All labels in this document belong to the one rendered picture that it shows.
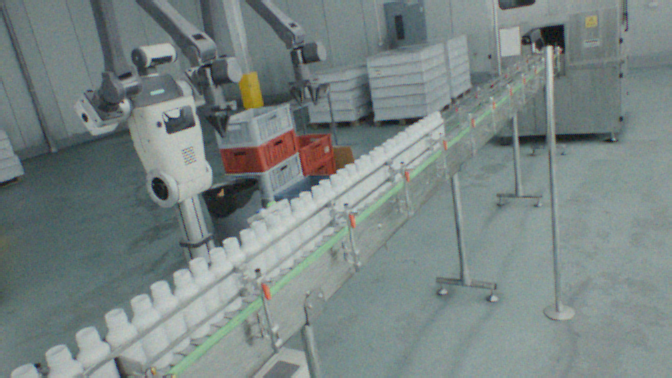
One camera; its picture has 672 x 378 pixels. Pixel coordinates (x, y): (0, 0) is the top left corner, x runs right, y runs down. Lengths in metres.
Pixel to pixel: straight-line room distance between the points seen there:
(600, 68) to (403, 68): 3.29
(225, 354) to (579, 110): 5.30
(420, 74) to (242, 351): 7.10
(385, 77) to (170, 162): 6.67
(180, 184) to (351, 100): 7.06
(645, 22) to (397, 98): 5.28
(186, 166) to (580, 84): 4.83
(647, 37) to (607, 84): 5.52
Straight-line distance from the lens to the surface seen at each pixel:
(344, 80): 8.84
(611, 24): 5.98
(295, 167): 4.50
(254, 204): 3.87
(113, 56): 1.74
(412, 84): 8.21
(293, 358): 2.42
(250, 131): 4.03
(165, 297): 1.20
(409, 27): 12.40
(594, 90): 6.07
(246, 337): 1.36
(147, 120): 1.92
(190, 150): 2.00
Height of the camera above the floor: 1.63
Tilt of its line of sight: 17 degrees down
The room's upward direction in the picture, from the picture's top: 10 degrees counter-clockwise
